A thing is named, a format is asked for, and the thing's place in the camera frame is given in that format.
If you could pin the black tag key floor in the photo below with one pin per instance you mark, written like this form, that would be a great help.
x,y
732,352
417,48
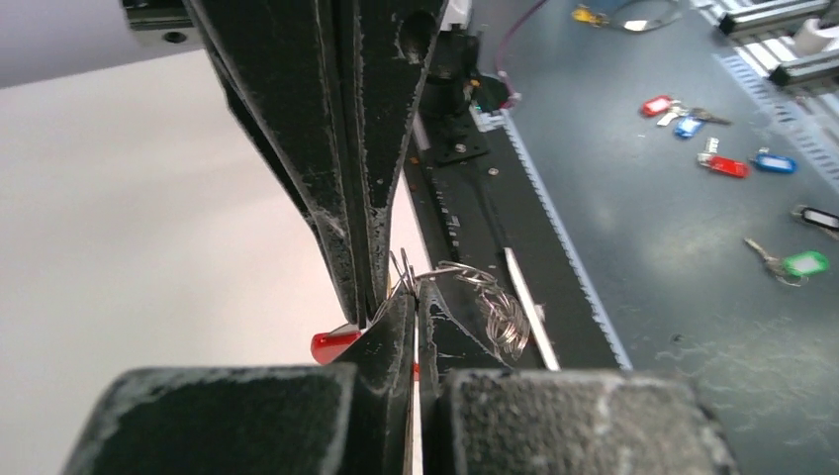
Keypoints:
x,y
823,220

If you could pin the red tag key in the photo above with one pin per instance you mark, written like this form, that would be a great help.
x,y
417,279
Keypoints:
x,y
710,158
664,108

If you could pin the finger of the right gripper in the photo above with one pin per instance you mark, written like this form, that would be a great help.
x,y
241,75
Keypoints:
x,y
384,49
278,59

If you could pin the red tag key near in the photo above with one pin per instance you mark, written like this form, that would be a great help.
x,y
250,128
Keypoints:
x,y
710,158

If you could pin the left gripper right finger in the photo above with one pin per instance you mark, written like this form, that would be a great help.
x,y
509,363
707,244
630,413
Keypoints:
x,y
481,417

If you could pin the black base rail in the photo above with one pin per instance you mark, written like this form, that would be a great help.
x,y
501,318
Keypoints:
x,y
475,205

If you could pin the red tag key far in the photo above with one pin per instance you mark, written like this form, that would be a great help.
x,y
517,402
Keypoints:
x,y
664,108

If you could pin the metal key holder red handle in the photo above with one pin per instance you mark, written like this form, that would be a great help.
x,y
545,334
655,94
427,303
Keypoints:
x,y
455,316

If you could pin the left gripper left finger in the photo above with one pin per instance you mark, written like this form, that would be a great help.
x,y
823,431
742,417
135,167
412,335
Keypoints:
x,y
347,417

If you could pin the green tag key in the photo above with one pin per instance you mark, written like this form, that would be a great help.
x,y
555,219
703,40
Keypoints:
x,y
793,270

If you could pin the blue tag key far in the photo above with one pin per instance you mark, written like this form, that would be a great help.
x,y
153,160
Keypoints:
x,y
688,127

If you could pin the grey slotted cable duct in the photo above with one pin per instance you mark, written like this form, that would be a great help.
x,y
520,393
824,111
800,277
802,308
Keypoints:
x,y
503,120

